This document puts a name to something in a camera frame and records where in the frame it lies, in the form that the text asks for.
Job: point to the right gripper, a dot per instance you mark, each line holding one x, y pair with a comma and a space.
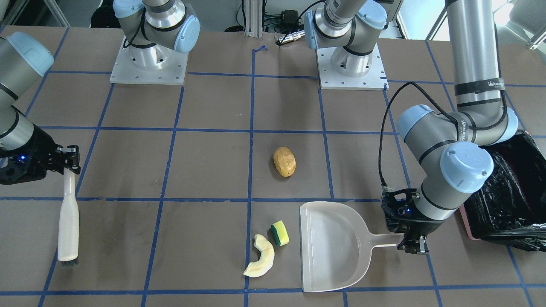
41, 148

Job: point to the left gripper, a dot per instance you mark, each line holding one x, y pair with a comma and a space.
420, 230

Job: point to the beige hand brush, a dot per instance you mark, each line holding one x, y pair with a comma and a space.
69, 223

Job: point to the beige plastic dustpan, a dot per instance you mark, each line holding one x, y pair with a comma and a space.
336, 246

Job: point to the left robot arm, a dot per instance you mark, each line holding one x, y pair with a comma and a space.
450, 146

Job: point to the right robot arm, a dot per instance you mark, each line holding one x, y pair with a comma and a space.
23, 61

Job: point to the black lined trash bin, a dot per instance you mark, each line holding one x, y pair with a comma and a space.
510, 208

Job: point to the yellow green sponge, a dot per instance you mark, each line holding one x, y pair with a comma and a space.
280, 233

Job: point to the brown potato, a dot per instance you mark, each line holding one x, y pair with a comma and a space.
284, 161

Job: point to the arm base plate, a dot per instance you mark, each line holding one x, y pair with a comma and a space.
156, 65
340, 70

